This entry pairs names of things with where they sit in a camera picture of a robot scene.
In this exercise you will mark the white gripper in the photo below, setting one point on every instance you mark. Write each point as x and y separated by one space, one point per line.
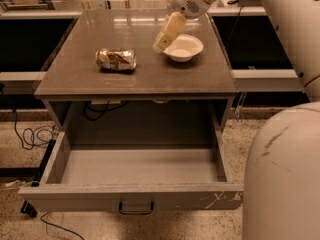
187 2

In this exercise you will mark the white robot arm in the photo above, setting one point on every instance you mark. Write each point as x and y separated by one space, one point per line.
281 197

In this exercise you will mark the open grey top drawer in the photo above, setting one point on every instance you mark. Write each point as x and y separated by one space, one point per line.
95 175

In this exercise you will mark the white paper bowl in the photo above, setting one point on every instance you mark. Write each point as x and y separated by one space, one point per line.
184 48

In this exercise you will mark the grey cabinet with countertop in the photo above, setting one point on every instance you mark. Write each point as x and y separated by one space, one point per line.
160 100

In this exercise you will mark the black cabinet caster wheel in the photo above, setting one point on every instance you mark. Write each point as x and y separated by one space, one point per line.
28 209

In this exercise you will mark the black drawer handle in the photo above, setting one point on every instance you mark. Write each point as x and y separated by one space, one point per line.
135 209

